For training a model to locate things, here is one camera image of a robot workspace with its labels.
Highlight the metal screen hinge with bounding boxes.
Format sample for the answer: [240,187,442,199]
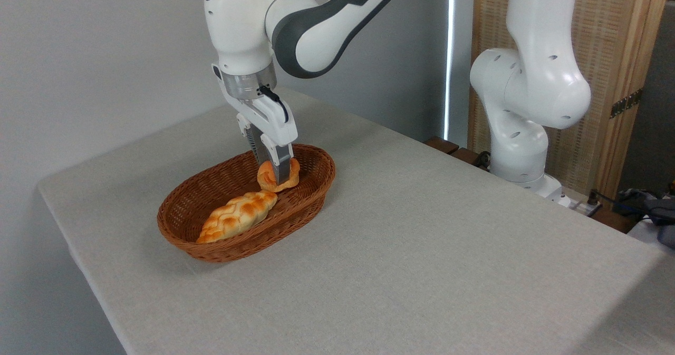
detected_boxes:
[610,88,643,119]

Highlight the long braided bread loaf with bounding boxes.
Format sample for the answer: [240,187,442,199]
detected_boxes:
[196,189,278,245]

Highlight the grey linen tablecloth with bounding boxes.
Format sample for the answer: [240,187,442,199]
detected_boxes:
[36,86,675,355]

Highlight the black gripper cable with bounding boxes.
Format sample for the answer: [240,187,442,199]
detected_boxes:
[257,84,290,124]

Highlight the wooden woven folding screen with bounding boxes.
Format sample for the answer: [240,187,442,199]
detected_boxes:
[468,0,673,204]

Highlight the brown woven wicker basket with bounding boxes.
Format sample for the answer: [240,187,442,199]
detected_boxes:
[157,143,336,264]

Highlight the black plug with cable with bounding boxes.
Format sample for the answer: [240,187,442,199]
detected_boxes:
[586,189,620,210]

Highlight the round knotted bread roll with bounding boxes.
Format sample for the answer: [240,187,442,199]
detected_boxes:
[256,157,301,193]

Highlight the dark brown wooden platform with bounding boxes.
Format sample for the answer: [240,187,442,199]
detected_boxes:
[424,136,640,235]

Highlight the blue grey crumpled fabric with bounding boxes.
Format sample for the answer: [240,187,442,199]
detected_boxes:
[614,187,675,250]

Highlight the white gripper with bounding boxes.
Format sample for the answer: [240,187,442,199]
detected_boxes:
[212,64,299,186]

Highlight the bright vertical light strip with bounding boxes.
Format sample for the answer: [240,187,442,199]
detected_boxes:
[444,0,456,141]

